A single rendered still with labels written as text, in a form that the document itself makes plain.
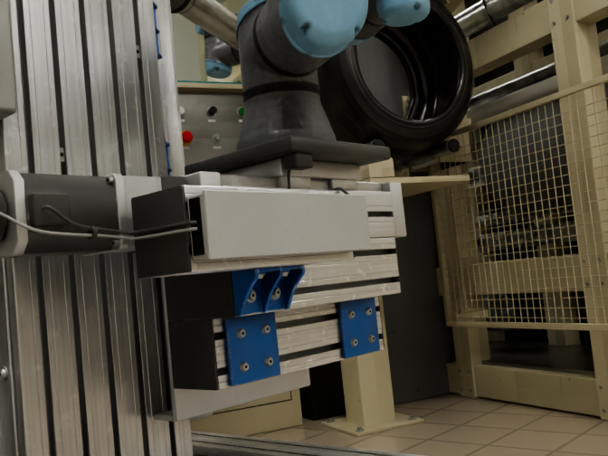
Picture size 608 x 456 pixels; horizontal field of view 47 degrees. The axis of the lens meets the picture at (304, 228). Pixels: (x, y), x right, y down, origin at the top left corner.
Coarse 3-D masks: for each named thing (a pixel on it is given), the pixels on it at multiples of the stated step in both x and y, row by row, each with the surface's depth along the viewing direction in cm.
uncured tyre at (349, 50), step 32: (384, 32) 247; (416, 32) 246; (448, 32) 226; (352, 64) 208; (416, 64) 251; (448, 64) 242; (320, 96) 215; (352, 96) 208; (416, 96) 250; (448, 96) 242; (352, 128) 214; (384, 128) 212; (416, 128) 216; (448, 128) 222
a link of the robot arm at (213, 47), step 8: (208, 40) 199; (216, 40) 198; (208, 48) 199; (216, 48) 197; (224, 48) 196; (208, 56) 198; (216, 56) 197; (224, 56) 196; (232, 56) 195; (208, 64) 198; (216, 64) 197; (224, 64) 198; (232, 64) 198; (208, 72) 199; (216, 72) 199; (224, 72) 199
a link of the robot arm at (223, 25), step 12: (180, 0) 164; (192, 0) 168; (204, 0) 171; (180, 12) 168; (192, 12) 170; (204, 12) 172; (216, 12) 175; (228, 12) 180; (204, 24) 176; (216, 24) 177; (228, 24) 180; (216, 36) 183; (228, 36) 183
